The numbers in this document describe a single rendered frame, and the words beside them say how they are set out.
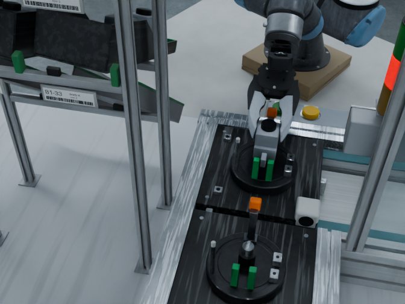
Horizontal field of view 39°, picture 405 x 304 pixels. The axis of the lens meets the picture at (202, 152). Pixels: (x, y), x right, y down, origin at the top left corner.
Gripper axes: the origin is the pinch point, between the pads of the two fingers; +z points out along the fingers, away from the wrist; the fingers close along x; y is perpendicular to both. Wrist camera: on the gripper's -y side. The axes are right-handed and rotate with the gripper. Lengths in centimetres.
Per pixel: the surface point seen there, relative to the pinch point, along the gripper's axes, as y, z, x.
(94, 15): 209, -102, 121
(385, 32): 222, -118, -54
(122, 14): -41.4, -4.0, 19.7
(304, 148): 14.0, -0.8, -7.9
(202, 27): 59, -43, 27
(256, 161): 0.5, 6.0, 1.3
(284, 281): -6.7, 27.2, -6.9
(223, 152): 10.9, 3.4, 9.0
